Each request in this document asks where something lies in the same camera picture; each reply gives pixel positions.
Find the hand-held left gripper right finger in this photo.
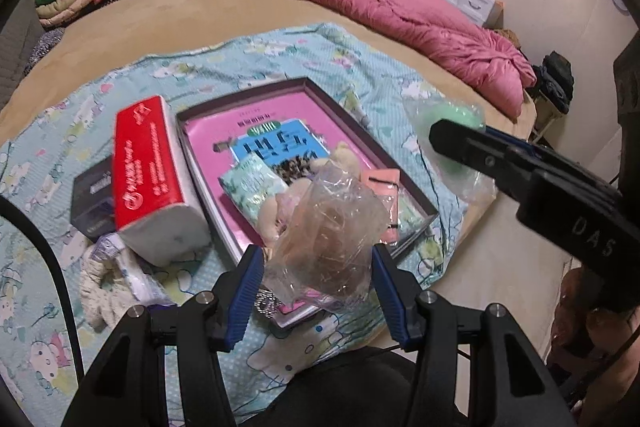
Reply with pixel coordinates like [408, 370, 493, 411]
[371, 243, 578, 427]

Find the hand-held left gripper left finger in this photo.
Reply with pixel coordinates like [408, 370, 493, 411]
[60, 244, 266, 427]

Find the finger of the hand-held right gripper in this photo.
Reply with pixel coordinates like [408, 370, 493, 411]
[481, 124, 618, 188]
[428, 119, 545, 204]

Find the green puff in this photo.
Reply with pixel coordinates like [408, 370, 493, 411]
[402, 99, 497, 204]

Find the small pink plush bear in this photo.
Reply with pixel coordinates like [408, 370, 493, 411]
[256, 183, 306, 253]

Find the salmon pink packet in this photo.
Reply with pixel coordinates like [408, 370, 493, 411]
[359, 168, 402, 244]

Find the large green floral tissue packet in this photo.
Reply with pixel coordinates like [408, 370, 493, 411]
[218, 153, 292, 228]

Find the shallow purple box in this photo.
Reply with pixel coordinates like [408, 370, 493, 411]
[176, 77, 440, 330]

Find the person's right hand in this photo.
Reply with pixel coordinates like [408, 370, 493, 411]
[550, 267, 640, 413]

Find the wooden stool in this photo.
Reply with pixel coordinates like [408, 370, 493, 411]
[525, 97, 561, 142]

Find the dark bag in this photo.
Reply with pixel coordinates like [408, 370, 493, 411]
[532, 51, 575, 112]

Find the small green floral tissue packet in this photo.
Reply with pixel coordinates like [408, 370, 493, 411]
[392, 196, 427, 235]

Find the person's dark clothing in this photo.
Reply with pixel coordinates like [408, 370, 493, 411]
[235, 347, 431, 427]

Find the leopard print scrunchie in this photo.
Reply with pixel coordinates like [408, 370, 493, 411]
[276, 156, 323, 184]

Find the pink quilt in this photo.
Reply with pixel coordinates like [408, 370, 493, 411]
[235, 0, 537, 118]

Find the white cloth in zip bag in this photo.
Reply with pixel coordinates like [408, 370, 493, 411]
[80, 231, 173, 330]

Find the red tissue pack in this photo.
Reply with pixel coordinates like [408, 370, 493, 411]
[114, 95, 212, 269]

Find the pink book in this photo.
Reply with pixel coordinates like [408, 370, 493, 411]
[182, 94, 401, 268]

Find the black box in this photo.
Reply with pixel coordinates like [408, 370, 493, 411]
[70, 156, 121, 244]

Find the light blue printed blanket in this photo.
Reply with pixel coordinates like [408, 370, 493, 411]
[0, 23, 471, 408]

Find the beige bed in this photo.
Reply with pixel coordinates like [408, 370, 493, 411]
[0, 0, 538, 348]

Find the purple patterned cloth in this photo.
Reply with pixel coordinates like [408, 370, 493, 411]
[22, 27, 66, 75]

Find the grey quilted headboard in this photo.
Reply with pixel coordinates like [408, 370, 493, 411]
[0, 0, 41, 102]

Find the black cable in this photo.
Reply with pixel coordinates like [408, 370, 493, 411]
[0, 197, 86, 388]

